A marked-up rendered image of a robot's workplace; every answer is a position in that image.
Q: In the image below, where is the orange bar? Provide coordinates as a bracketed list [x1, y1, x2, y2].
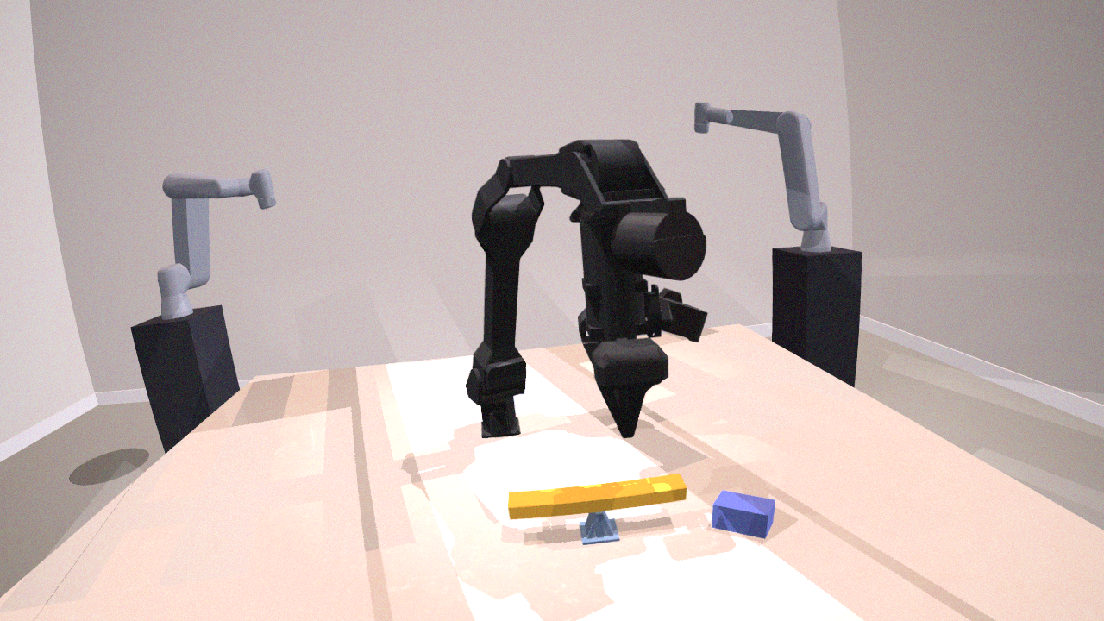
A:
[508, 474, 687, 520]

